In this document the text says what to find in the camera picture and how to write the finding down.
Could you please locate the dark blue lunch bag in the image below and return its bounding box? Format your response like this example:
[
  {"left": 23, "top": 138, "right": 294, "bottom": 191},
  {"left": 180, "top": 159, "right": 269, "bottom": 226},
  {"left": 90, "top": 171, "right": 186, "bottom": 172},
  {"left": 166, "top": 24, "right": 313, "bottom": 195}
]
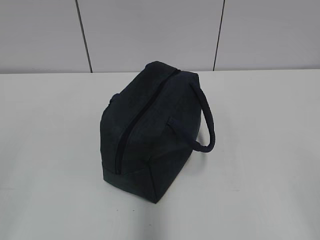
[{"left": 99, "top": 61, "right": 216, "bottom": 203}]

